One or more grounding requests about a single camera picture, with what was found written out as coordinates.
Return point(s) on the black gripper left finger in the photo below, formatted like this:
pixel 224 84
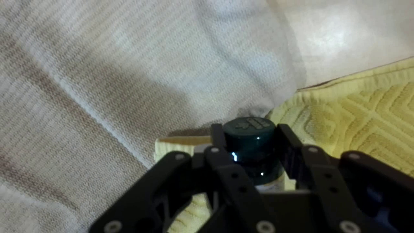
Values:
pixel 182 172

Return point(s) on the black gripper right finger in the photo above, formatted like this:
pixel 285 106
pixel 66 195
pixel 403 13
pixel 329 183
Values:
pixel 328 181

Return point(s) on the small dark green bottle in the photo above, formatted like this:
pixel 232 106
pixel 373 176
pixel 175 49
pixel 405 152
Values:
pixel 250 137

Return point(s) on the yellow textured cloth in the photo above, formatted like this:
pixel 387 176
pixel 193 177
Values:
pixel 367 111

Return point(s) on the beige cloth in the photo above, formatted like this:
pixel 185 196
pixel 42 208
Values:
pixel 108 85

